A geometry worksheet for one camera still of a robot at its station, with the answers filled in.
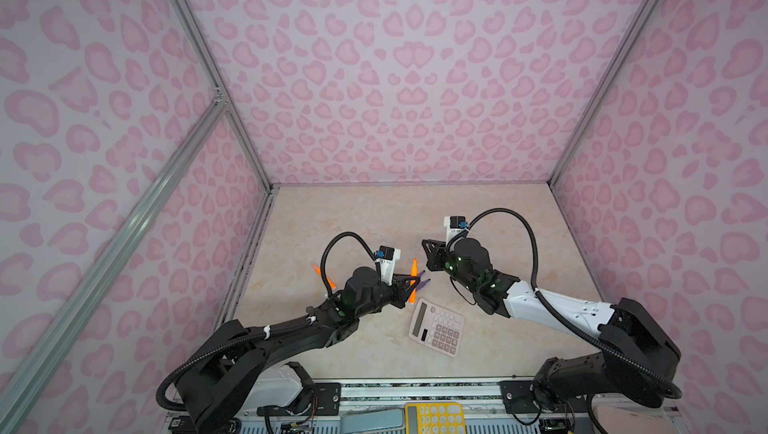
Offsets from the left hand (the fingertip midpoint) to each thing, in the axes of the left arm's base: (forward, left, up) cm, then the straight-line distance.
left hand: (421, 277), depth 78 cm
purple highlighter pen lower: (+5, -2, -15) cm, 16 cm away
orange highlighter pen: (+1, +2, +1) cm, 2 cm away
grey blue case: (-30, +12, -9) cm, 33 cm away
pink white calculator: (-8, -4, -14) cm, 17 cm away
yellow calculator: (-29, -2, -13) cm, 32 cm away
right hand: (+9, -1, +3) cm, 10 cm away
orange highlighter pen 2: (-6, +23, +15) cm, 28 cm away
